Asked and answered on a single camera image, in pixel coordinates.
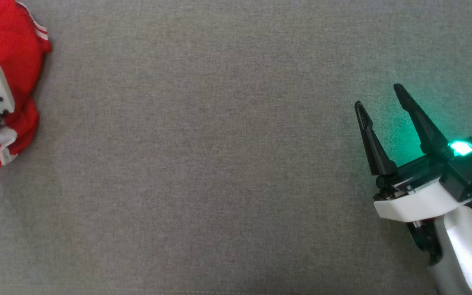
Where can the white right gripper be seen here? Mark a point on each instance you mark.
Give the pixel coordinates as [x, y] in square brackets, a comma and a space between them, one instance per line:
[416, 203]

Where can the red and white garment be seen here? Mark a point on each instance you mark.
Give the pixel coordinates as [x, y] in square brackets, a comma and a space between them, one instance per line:
[17, 49]

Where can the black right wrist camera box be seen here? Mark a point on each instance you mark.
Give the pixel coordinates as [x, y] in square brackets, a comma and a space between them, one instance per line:
[471, 172]

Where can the grey fabric sofa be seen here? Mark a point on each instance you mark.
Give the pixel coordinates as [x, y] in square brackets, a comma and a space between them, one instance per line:
[219, 164]

